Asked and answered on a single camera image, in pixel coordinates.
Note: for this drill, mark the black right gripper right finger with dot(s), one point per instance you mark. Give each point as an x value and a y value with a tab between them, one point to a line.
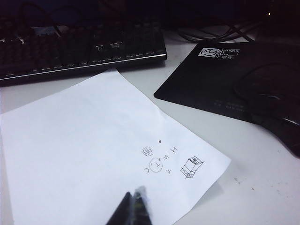
141	208

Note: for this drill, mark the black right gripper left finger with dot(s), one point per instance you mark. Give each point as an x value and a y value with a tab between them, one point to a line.
124	211

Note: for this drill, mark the white paper sheet with sketches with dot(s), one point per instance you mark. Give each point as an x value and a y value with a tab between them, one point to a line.
82	140

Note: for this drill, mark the black mouse pad white logo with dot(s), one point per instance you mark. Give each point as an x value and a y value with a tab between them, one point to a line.
199	82

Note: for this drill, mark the black computer mouse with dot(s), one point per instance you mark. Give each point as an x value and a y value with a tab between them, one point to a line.
281	131

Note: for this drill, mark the black mechanical keyboard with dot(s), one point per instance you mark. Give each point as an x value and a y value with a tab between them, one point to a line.
70	54

